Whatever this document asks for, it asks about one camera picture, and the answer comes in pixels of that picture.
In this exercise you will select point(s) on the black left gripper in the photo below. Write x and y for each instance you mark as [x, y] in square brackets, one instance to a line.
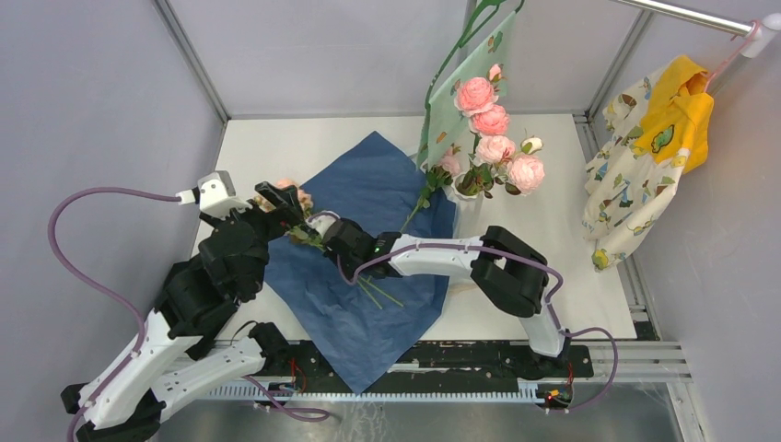
[289, 211]

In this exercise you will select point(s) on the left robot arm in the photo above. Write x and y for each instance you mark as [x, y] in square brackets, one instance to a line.
[172, 360]

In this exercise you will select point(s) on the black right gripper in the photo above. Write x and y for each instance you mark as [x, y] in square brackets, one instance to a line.
[351, 271]

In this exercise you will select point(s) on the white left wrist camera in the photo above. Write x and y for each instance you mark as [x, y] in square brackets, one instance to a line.
[215, 196]

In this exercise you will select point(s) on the metal hanging rod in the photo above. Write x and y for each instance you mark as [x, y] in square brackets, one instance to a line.
[757, 35]

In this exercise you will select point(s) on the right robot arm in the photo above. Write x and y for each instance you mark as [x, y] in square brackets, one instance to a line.
[514, 277]

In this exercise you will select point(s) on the separated pink rose stem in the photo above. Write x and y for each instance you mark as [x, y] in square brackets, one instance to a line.
[496, 160]

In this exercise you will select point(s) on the green printed cloth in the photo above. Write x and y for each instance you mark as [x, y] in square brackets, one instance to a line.
[473, 87]

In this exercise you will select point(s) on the white slotted cable duct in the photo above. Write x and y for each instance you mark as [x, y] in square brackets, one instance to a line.
[243, 390]

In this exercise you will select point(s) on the yellow patterned kids garment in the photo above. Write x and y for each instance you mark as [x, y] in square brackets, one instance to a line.
[658, 132]

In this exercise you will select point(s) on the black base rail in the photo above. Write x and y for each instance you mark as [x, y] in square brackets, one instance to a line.
[436, 367]

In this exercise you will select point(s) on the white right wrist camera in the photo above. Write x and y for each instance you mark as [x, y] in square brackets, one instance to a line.
[322, 222]

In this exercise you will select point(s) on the pink flower bunch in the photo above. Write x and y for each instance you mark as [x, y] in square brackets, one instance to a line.
[439, 177]

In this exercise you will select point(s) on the white ribbed vase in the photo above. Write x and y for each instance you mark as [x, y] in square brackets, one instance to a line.
[463, 201]

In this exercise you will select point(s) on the pink clothes hanger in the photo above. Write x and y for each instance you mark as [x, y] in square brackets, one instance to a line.
[729, 55]

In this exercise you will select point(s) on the cream ribbon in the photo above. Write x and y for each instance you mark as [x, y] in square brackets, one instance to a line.
[463, 290]

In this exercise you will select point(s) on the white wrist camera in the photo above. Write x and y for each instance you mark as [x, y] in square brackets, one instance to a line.
[322, 222]
[215, 196]

